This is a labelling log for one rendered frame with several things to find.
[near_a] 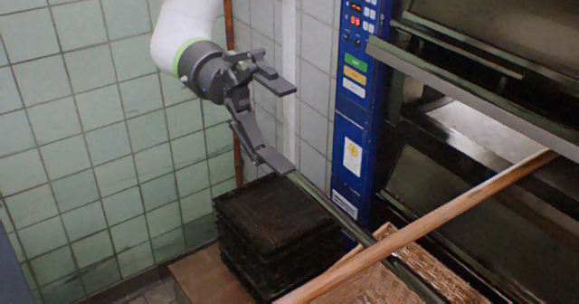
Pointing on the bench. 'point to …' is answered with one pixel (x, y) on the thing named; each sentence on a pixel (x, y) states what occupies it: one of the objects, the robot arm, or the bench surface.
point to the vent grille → (345, 208)
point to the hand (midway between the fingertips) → (284, 130)
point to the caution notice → (352, 156)
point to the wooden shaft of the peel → (329, 280)
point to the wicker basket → (355, 293)
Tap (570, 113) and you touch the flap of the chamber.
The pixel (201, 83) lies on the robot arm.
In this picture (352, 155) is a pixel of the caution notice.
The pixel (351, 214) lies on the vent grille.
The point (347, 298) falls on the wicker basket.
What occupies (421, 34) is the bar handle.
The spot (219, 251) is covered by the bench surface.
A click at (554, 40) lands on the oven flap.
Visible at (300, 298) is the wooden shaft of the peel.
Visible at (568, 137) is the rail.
